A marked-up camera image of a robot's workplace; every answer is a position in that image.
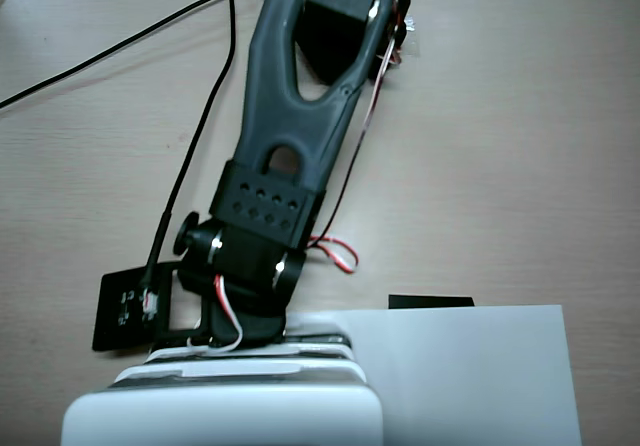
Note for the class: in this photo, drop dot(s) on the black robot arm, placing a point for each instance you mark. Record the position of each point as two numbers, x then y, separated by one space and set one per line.
280 86

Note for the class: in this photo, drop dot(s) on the white drawer cabinet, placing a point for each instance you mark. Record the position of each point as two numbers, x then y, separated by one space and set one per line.
220 416

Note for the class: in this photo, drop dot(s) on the black flat strip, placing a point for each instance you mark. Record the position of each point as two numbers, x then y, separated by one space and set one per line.
430 301

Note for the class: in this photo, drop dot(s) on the grey flat sheet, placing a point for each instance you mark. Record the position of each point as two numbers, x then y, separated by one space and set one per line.
470 376

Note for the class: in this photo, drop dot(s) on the black camera circuit board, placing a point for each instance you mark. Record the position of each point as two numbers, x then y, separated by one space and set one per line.
117 311

